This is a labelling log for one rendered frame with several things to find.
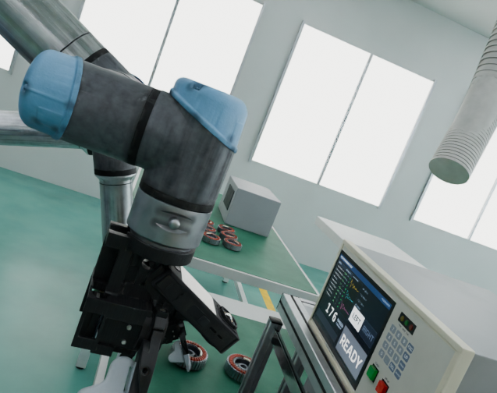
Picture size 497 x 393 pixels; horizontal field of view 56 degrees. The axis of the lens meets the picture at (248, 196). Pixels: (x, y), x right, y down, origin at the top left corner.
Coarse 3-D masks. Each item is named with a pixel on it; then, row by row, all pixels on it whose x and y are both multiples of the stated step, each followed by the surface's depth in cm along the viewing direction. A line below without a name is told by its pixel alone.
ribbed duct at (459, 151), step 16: (496, 32) 196; (496, 48) 193; (480, 64) 197; (496, 64) 191; (480, 80) 193; (496, 80) 190; (480, 96) 190; (496, 96) 189; (464, 112) 190; (480, 112) 187; (496, 112) 189; (464, 128) 186; (480, 128) 185; (448, 144) 185; (464, 144) 183; (480, 144) 185; (432, 160) 187; (448, 160) 182; (464, 160) 180; (448, 176) 190; (464, 176) 184
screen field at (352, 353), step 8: (344, 328) 89; (344, 336) 88; (352, 336) 86; (344, 344) 87; (352, 344) 85; (344, 352) 86; (352, 352) 84; (360, 352) 81; (344, 360) 86; (352, 360) 83; (360, 360) 81; (352, 368) 82; (360, 368) 80
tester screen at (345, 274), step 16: (336, 272) 100; (352, 272) 94; (336, 288) 98; (352, 288) 92; (368, 288) 86; (320, 304) 102; (336, 304) 95; (352, 304) 90; (368, 304) 84; (384, 304) 80; (320, 320) 100; (336, 320) 93; (368, 320) 82; (384, 320) 78; (336, 352) 89; (368, 352) 79
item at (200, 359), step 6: (180, 342) 142; (186, 342) 144; (192, 348) 143; (198, 348) 143; (192, 354) 140; (198, 354) 142; (204, 354) 141; (192, 360) 135; (198, 360) 136; (204, 360) 138; (180, 366) 136; (192, 366) 136; (198, 366) 137
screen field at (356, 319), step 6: (354, 306) 88; (354, 312) 88; (354, 318) 87; (360, 318) 85; (354, 324) 86; (360, 324) 84; (366, 324) 83; (360, 330) 84; (366, 330) 82; (372, 330) 80; (366, 336) 81; (372, 336) 80; (366, 342) 81; (372, 342) 79
